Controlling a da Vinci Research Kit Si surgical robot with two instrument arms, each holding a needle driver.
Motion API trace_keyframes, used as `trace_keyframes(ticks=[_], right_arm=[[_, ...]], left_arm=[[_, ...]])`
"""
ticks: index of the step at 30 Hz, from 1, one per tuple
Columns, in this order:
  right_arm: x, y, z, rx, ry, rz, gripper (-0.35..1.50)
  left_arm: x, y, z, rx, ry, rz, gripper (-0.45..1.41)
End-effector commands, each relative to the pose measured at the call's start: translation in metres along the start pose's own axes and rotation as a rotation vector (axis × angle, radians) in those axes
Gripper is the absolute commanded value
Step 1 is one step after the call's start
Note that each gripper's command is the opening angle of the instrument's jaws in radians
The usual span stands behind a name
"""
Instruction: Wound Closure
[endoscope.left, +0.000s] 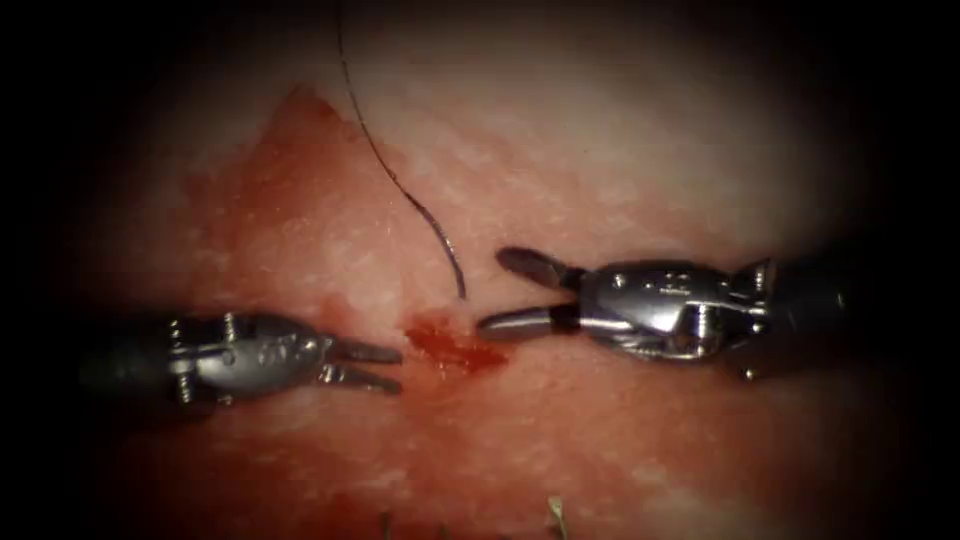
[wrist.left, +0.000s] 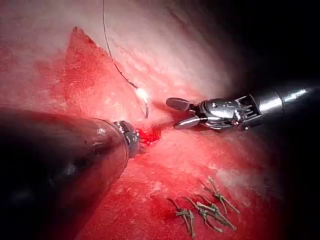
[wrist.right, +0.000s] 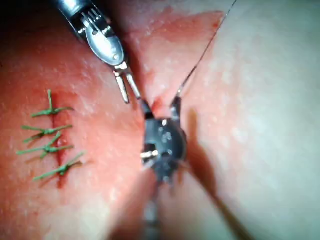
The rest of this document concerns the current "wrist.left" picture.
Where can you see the right arm needle driver jaw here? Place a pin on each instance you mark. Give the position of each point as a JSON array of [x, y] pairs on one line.
[[180, 103], [188, 123]]

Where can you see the right arm needle driver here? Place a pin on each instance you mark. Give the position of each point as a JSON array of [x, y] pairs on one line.
[[225, 113]]

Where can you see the left arm needle driver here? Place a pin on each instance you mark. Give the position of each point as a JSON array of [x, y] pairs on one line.
[[132, 140]]

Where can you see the curved steel needle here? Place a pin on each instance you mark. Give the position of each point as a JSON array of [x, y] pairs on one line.
[[147, 110]]

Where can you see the black thread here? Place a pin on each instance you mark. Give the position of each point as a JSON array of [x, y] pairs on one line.
[[106, 42]]

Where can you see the dark left arm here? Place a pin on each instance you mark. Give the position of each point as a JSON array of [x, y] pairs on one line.
[[62, 162]]

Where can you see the tissue pad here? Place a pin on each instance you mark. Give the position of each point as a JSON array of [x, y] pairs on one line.
[[100, 75]]

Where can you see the blue stitching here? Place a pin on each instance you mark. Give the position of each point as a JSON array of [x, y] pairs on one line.
[[207, 210]]

